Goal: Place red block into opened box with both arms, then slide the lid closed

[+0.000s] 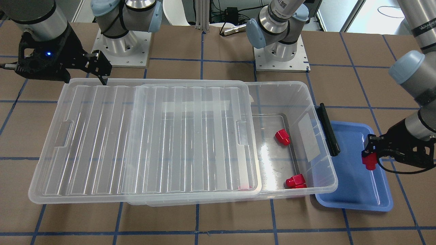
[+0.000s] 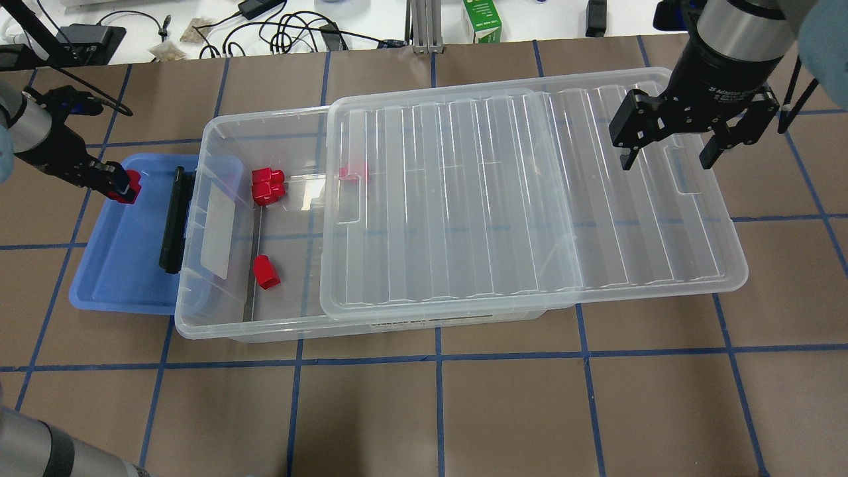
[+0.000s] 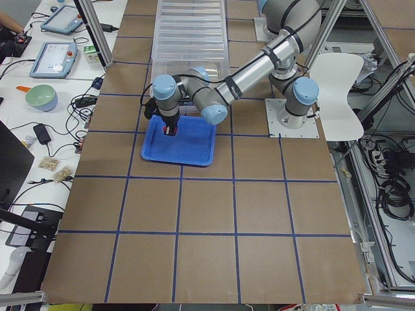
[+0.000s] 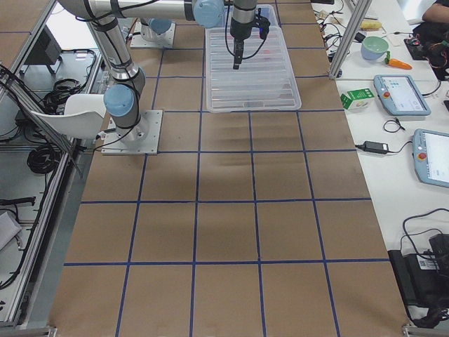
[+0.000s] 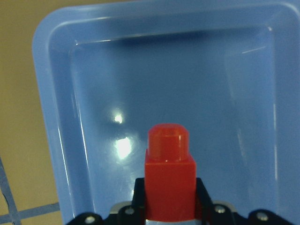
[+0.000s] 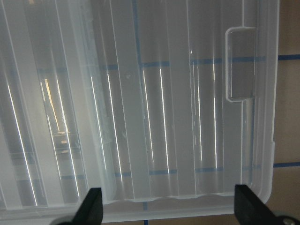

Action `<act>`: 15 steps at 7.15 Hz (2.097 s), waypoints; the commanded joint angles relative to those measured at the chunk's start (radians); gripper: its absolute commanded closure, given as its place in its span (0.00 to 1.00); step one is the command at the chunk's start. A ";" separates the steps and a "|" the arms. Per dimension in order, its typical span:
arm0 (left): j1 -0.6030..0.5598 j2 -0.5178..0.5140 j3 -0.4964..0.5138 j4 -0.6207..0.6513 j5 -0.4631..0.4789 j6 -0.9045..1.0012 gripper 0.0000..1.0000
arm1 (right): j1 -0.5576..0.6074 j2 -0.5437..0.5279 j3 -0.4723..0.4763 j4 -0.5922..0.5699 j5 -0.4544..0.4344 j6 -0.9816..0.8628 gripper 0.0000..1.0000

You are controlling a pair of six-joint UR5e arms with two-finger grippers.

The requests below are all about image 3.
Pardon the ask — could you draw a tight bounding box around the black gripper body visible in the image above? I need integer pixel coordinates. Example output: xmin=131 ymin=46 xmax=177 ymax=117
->
xmin=161 ymin=113 xmax=180 ymax=129

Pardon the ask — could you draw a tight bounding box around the clear plastic box lid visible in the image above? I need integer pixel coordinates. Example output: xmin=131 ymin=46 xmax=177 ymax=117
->
xmin=152 ymin=0 xmax=228 ymax=62

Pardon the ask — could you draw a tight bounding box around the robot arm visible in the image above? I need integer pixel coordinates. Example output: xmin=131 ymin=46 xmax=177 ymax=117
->
xmin=145 ymin=1 xmax=322 ymax=135

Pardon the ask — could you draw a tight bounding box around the clear plastic storage box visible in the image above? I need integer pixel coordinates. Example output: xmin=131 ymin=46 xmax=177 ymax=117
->
xmin=150 ymin=61 xmax=229 ymax=117

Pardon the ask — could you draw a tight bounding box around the blue plastic tray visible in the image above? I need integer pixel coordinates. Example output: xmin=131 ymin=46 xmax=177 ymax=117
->
xmin=141 ymin=116 xmax=216 ymax=167

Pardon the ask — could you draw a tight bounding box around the green white carton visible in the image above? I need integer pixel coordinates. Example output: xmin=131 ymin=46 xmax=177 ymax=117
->
xmin=82 ymin=45 xmax=100 ymax=63

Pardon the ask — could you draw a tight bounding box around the green bowl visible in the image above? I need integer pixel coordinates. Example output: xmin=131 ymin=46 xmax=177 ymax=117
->
xmin=25 ymin=84 xmax=58 ymax=112

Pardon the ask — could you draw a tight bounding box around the black power adapter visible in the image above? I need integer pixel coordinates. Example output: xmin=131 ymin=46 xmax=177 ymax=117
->
xmin=33 ymin=124 xmax=51 ymax=145

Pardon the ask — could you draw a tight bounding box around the near teach pendant tablet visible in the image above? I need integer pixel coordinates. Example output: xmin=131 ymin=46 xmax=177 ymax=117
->
xmin=29 ymin=42 xmax=78 ymax=78

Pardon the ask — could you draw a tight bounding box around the teach pendant tablet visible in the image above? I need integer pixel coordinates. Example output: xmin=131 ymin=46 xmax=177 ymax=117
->
xmin=29 ymin=42 xmax=78 ymax=78
xmin=40 ymin=5 xmax=83 ymax=35

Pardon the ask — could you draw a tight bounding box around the far teach pendant tablet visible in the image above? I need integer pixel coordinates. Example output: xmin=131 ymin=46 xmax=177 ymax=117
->
xmin=40 ymin=5 xmax=83 ymax=35

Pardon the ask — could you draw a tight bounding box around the white chair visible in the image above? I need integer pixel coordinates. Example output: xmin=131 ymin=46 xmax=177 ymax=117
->
xmin=310 ymin=52 xmax=364 ymax=141

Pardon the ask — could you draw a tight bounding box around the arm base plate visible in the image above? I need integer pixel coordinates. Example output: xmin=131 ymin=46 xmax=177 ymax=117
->
xmin=254 ymin=17 xmax=277 ymax=43
xmin=265 ymin=98 xmax=319 ymax=139

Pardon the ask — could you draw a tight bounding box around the aluminium frame post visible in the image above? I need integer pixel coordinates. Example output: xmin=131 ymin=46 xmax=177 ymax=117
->
xmin=74 ymin=0 xmax=113 ymax=69

